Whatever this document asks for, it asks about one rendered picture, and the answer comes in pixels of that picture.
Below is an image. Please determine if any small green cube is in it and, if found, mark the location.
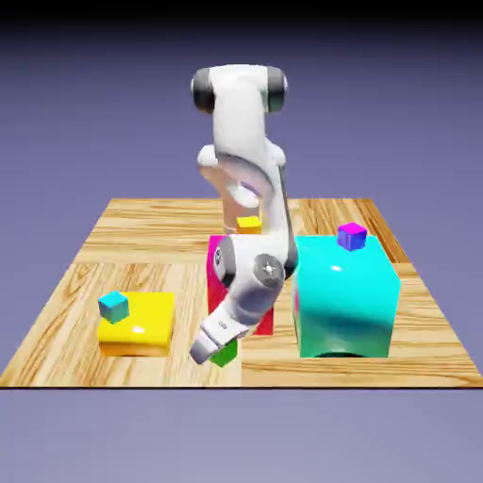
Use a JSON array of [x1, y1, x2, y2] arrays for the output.
[[208, 339, 239, 368]]

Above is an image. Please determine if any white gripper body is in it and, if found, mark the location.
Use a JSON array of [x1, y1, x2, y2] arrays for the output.
[[198, 301, 251, 346]]

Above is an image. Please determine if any large cyan box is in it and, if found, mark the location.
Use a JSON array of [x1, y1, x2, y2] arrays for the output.
[[291, 234, 402, 358]]

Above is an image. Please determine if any small cyan cube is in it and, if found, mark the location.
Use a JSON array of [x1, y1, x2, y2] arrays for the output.
[[97, 290, 130, 325]]

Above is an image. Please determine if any small yellow cube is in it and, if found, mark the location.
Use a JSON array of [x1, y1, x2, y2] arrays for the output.
[[236, 215, 263, 235]]

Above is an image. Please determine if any small purple cube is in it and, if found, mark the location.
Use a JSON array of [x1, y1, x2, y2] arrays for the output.
[[336, 222, 368, 253]]

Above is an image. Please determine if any large yellow box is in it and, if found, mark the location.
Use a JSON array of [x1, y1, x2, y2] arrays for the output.
[[97, 291, 175, 358]]

